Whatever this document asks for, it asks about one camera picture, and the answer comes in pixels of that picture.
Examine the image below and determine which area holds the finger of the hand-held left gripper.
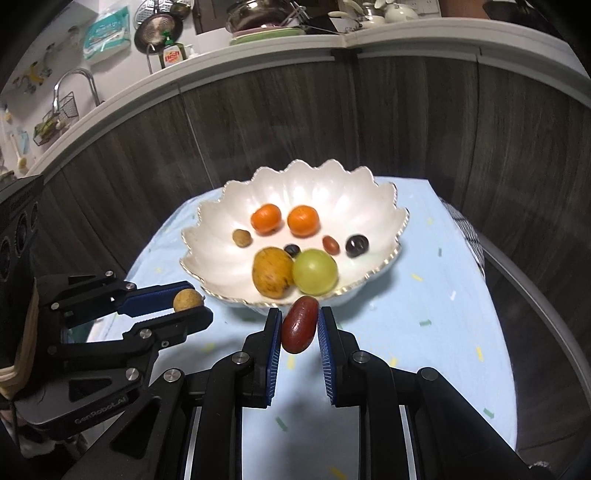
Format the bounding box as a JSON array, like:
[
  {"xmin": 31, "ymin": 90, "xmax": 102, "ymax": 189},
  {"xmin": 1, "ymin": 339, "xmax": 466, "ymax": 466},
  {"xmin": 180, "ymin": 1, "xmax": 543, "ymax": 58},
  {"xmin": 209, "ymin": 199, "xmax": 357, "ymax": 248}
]
[
  {"xmin": 39, "ymin": 271, "xmax": 188, "ymax": 324},
  {"xmin": 48, "ymin": 307, "xmax": 214, "ymax": 366}
]

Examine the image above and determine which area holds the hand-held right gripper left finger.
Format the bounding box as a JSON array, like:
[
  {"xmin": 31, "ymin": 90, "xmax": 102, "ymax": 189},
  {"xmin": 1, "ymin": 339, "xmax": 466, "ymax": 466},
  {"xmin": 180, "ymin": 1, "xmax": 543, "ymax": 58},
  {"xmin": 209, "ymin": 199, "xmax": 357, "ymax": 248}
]
[{"xmin": 60, "ymin": 308, "xmax": 283, "ymax": 480}]

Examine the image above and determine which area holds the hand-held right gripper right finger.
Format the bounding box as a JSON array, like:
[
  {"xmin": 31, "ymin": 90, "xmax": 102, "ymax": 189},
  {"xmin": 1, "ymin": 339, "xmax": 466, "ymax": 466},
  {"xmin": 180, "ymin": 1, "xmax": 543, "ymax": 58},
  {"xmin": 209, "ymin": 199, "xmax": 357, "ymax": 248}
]
[{"xmin": 318, "ymin": 306, "xmax": 555, "ymax": 480}]

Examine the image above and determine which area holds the yellow mango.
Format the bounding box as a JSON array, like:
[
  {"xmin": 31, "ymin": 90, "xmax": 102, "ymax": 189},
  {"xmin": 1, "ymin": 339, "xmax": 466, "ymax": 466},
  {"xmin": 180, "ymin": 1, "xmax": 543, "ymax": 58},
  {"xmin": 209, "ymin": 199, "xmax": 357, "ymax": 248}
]
[{"xmin": 252, "ymin": 247, "xmax": 295, "ymax": 298}]

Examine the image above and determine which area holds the green apple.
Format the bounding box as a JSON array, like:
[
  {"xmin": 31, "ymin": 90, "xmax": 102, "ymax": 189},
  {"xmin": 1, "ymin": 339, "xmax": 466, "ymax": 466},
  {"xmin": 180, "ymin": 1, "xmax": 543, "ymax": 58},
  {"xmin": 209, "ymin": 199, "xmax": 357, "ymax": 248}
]
[{"xmin": 293, "ymin": 248, "xmax": 339, "ymax": 296}]

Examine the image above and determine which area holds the white scalloped ceramic bowl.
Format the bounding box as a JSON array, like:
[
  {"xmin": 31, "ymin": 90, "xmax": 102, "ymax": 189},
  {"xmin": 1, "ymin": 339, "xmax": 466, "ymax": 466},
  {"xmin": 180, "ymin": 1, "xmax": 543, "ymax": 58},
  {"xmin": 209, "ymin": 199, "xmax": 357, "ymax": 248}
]
[{"xmin": 180, "ymin": 159, "xmax": 410, "ymax": 309}]

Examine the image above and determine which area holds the orange tangerine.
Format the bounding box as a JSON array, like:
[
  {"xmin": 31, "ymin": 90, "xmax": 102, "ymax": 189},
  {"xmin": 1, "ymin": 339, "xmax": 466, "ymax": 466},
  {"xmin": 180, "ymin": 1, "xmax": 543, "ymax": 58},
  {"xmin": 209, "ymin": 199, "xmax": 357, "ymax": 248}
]
[
  {"xmin": 250, "ymin": 204, "xmax": 282, "ymax": 234},
  {"xmin": 287, "ymin": 205, "xmax": 320, "ymax": 238}
]

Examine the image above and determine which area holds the person's left hand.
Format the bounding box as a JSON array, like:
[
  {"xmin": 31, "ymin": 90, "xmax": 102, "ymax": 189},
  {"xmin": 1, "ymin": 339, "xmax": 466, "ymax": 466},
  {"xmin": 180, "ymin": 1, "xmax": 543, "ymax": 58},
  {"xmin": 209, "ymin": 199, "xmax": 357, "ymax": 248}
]
[{"xmin": 0, "ymin": 282, "xmax": 38, "ymax": 401}]

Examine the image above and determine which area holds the light blue patterned tablecloth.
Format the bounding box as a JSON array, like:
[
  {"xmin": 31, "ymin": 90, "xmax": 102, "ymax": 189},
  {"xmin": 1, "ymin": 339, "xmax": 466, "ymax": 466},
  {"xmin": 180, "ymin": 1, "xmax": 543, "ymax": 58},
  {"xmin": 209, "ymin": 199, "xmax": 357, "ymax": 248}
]
[{"xmin": 90, "ymin": 178, "xmax": 515, "ymax": 480}]

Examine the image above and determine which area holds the dish brush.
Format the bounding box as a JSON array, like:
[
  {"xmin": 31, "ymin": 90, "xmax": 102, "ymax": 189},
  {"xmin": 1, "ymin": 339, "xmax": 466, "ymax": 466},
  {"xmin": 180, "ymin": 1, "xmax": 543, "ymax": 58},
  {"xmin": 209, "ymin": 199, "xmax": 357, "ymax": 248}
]
[{"xmin": 7, "ymin": 131, "xmax": 31, "ymax": 174}]

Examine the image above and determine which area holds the chrome kitchen faucet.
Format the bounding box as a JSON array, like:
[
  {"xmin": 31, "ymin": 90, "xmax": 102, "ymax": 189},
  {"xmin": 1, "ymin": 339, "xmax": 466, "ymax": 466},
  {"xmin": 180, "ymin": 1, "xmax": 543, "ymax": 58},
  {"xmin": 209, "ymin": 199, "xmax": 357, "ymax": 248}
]
[{"xmin": 53, "ymin": 68, "xmax": 100, "ymax": 112}]

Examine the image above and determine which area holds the grey metal bar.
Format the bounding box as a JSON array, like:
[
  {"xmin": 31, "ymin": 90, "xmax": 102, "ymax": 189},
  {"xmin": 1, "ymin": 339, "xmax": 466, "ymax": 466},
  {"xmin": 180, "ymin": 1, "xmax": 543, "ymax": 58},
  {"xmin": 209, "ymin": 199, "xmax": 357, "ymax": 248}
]
[{"xmin": 475, "ymin": 231, "xmax": 573, "ymax": 416}]

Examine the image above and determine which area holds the kitchen counter cabinet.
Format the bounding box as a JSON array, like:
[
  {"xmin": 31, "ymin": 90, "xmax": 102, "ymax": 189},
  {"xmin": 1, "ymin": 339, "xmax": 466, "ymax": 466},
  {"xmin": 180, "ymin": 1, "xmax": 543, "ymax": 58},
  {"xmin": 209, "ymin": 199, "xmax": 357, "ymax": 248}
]
[{"xmin": 0, "ymin": 32, "xmax": 591, "ymax": 462}]

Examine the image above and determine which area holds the green dish soap bottle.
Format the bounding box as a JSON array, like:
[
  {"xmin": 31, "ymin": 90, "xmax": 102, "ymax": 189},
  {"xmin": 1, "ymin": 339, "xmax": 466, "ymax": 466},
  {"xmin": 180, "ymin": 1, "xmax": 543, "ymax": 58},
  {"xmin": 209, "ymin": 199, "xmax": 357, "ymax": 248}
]
[{"xmin": 159, "ymin": 30, "xmax": 184, "ymax": 70}]

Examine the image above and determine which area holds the hanging plastic bag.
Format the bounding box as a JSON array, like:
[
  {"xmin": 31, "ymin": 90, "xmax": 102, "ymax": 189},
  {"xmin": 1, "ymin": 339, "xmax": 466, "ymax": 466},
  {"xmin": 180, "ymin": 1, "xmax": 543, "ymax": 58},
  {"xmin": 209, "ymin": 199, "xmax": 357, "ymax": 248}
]
[{"xmin": 82, "ymin": 7, "xmax": 132, "ymax": 63}]

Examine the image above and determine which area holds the hanging frying pan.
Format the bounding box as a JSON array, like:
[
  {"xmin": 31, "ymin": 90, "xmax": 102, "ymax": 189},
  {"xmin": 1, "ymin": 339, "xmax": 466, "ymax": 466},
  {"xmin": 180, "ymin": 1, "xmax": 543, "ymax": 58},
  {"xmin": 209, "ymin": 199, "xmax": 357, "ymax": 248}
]
[{"xmin": 134, "ymin": 13, "xmax": 171, "ymax": 47}]

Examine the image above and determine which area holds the green basin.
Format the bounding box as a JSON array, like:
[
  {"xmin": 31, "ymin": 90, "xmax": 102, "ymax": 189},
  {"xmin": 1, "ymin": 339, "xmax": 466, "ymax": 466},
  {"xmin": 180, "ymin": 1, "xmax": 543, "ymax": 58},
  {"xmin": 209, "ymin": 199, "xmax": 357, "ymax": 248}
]
[{"xmin": 228, "ymin": 27, "xmax": 305, "ymax": 46}]

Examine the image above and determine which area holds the round metal steamer rack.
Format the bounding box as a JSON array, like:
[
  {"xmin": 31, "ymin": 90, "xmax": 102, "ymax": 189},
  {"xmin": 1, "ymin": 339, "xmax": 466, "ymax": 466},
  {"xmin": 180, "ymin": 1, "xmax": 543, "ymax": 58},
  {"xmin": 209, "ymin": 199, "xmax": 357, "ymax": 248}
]
[{"xmin": 134, "ymin": 0, "xmax": 178, "ymax": 19}]

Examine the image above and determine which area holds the stainless steel pot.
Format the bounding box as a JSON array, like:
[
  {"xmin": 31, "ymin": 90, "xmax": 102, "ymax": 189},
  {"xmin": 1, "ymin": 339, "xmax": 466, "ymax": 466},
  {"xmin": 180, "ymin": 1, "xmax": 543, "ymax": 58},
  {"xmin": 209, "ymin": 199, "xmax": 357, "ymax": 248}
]
[{"xmin": 225, "ymin": 0, "xmax": 296, "ymax": 33}]

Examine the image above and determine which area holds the white teapot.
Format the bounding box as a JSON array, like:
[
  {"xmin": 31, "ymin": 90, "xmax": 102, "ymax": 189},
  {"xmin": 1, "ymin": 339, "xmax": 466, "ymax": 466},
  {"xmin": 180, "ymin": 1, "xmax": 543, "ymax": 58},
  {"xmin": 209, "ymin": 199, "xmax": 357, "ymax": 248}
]
[{"xmin": 383, "ymin": 0, "xmax": 419, "ymax": 23}]

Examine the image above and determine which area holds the black wire sink caddy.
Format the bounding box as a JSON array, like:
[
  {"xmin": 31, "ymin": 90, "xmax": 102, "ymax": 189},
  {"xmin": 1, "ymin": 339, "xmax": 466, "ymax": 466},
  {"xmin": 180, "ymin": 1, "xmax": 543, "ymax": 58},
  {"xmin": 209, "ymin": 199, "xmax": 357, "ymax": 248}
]
[{"xmin": 33, "ymin": 91, "xmax": 79, "ymax": 147}]

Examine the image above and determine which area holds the wall sticker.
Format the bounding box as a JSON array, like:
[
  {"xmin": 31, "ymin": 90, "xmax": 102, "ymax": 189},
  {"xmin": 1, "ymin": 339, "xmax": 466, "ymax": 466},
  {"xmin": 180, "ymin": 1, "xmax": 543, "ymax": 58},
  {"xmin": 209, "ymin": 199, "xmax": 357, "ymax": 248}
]
[{"xmin": 11, "ymin": 44, "xmax": 58, "ymax": 95}]

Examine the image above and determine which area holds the dark wood window frame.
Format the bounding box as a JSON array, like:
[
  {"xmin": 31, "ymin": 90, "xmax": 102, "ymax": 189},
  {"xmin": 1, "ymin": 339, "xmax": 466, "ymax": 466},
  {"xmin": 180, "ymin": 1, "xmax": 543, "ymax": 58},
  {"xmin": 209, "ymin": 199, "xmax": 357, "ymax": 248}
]
[{"xmin": 191, "ymin": 0, "xmax": 234, "ymax": 34}]

